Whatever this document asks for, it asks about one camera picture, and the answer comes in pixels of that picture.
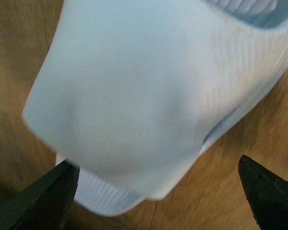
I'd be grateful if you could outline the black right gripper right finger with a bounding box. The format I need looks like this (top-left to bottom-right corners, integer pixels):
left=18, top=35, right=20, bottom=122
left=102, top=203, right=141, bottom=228
left=238, top=155, right=288, bottom=230

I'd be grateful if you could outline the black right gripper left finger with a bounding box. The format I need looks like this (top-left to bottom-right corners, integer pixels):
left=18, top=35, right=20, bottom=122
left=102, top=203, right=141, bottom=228
left=0, top=161, right=79, bottom=230

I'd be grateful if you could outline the light blue slide sandal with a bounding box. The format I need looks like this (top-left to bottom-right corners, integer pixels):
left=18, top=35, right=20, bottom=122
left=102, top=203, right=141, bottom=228
left=22, top=0, right=288, bottom=217

